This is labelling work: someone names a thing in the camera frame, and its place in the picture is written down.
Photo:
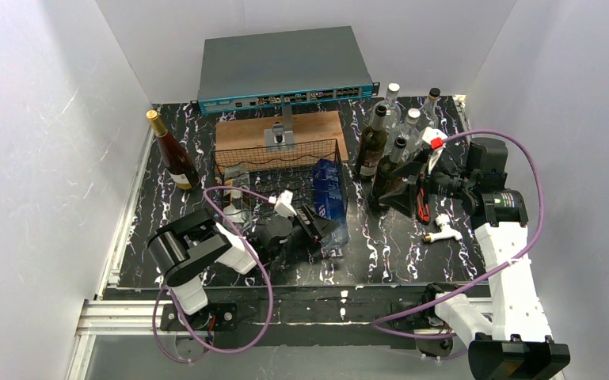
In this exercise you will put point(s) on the wooden board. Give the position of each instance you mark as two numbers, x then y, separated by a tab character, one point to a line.
307	127

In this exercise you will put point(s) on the clear bottle with white cap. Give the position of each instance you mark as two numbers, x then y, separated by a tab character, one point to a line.
393	110

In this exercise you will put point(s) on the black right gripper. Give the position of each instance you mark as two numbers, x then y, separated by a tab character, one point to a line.
422	184

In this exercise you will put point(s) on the clear bottle with cork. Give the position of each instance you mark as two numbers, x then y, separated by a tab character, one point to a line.
429	116

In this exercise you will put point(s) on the black wire wine rack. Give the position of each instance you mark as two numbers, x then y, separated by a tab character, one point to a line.
272	172

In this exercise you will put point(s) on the clear embossed bottle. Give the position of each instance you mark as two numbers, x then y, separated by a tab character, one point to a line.
237	207

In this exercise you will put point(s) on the dark bottle with black cap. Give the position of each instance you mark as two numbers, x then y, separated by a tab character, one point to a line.
384	180

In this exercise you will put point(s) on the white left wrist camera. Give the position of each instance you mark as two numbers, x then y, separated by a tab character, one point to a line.
282	204

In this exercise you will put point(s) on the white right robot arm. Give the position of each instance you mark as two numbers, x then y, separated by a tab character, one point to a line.
515	341

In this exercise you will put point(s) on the red black utility knife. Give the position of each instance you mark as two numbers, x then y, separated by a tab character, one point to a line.
423	212

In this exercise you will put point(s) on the clear bottle with dark label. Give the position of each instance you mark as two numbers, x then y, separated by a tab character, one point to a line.
409	131

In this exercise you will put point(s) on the grey metal bracket post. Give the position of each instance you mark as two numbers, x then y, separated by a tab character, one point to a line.
280	136

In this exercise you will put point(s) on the white plastic faucet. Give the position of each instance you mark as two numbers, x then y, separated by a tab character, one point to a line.
445	231

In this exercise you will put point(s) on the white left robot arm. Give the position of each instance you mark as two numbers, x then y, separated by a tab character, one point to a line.
183	249

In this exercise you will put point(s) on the grey network switch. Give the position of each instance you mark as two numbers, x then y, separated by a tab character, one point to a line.
282	68

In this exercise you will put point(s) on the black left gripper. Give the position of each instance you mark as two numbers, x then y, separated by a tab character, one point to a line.
298	229

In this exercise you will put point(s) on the amber wine bottle gold cap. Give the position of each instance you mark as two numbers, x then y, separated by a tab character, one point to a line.
174	156

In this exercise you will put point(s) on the dark green wine bottle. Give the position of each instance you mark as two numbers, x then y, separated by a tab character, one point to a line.
372	143

